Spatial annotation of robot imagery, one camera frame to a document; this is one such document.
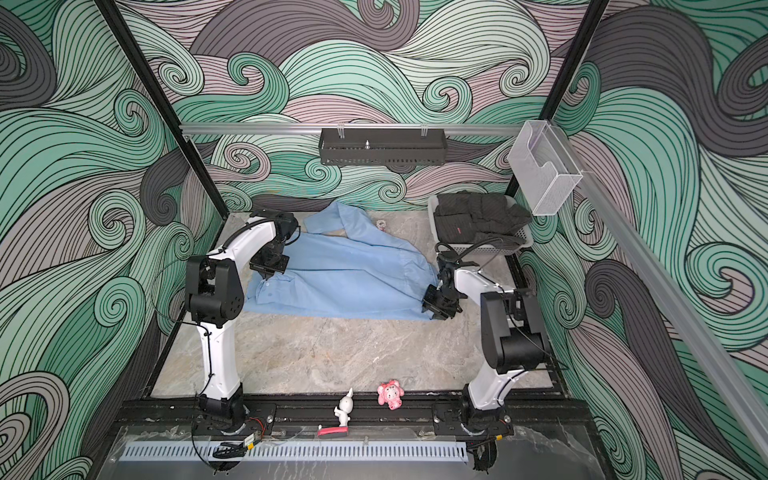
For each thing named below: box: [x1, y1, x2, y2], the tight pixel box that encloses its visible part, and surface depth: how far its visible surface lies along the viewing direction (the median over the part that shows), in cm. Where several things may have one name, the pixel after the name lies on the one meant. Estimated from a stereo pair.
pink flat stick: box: [317, 426, 349, 436], surface depth 70 cm
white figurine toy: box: [334, 388, 354, 427], surface depth 74 cm
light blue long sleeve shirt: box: [243, 201, 441, 321], surface depth 100 cm
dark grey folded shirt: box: [433, 190, 533, 246], surface depth 113 cm
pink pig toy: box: [377, 379, 405, 410], surface depth 77 cm
